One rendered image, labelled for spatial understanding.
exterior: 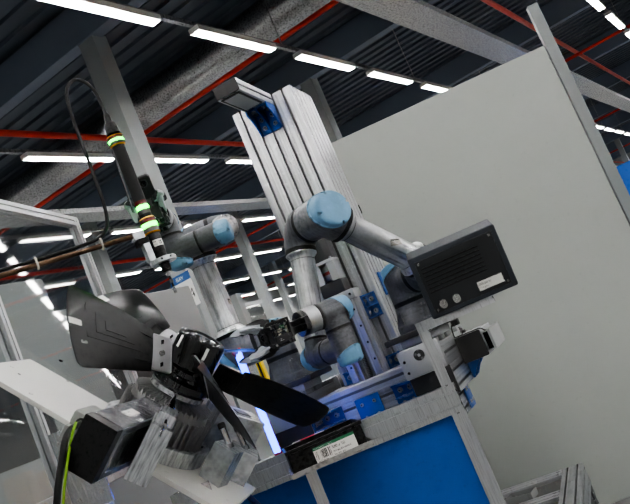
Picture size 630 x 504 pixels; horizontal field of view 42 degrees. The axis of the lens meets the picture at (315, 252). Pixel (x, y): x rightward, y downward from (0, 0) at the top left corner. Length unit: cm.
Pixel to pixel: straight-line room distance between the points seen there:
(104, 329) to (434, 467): 105
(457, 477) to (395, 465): 18
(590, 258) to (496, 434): 90
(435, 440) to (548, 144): 189
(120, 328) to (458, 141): 235
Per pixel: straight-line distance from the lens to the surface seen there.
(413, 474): 243
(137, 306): 219
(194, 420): 199
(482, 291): 235
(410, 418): 238
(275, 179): 299
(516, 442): 387
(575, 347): 385
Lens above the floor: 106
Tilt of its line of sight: 7 degrees up
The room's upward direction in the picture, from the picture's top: 23 degrees counter-clockwise
